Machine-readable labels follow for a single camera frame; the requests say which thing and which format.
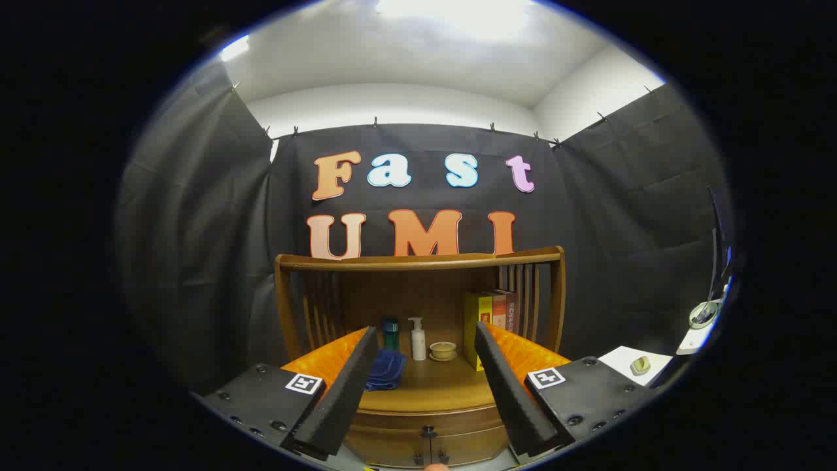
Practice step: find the round glass bowl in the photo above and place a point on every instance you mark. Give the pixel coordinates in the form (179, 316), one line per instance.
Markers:
(704, 314)

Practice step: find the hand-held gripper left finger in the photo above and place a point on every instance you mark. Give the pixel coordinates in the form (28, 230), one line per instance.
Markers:
(346, 392)

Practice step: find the white desk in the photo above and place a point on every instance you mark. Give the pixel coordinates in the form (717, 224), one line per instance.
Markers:
(693, 340)

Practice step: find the yellow book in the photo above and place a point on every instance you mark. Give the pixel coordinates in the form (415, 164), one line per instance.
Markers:
(474, 327)

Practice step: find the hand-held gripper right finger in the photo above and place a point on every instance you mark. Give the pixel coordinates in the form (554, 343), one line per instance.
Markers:
(513, 399)

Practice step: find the white side cabinet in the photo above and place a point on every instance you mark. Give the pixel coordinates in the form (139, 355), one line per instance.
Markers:
(621, 360)

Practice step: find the teal bottle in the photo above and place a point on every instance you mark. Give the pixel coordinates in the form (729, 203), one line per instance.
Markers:
(390, 335)

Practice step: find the blue folded towel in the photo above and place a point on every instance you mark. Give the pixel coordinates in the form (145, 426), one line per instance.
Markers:
(387, 369)

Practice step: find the beige lidded teacup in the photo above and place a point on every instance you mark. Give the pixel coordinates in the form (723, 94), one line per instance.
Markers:
(443, 350)

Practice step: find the ceiling light panel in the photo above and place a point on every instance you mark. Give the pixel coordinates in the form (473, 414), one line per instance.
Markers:
(451, 10)
(235, 48)

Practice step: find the wooden cabinet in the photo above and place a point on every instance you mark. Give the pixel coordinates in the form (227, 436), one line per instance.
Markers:
(418, 288)

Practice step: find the wooden drawer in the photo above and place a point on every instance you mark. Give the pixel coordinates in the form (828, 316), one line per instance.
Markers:
(431, 417)

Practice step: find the white pump bottle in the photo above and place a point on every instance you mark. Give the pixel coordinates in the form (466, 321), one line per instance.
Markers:
(418, 343)

